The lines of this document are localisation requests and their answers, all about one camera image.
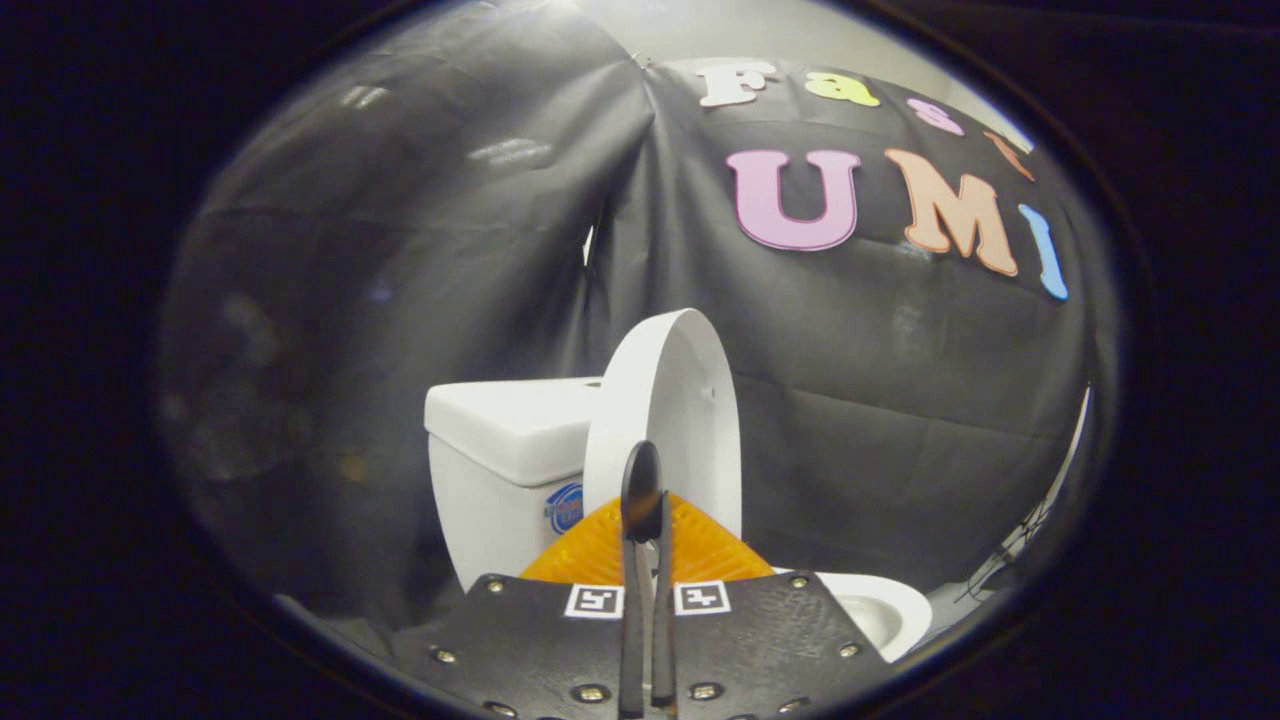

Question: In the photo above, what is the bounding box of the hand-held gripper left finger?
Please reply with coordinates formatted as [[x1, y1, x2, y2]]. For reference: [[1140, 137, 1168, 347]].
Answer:
[[395, 495, 647, 720]]

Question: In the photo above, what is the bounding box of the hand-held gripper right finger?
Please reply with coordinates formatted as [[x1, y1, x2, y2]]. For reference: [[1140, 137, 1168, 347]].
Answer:
[[650, 490, 896, 720]]

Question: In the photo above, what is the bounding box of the dark grey lid pull tab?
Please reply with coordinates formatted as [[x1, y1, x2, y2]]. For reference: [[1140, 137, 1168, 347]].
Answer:
[[620, 440, 665, 547]]

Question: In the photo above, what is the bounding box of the white toilet tank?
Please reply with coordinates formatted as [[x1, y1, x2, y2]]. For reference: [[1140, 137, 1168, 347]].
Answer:
[[424, 377, 606, 593]]

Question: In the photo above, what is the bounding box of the black backdrop cloth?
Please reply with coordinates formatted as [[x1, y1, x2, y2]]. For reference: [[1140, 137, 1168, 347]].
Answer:
[[585, 55, 1096, 593]]

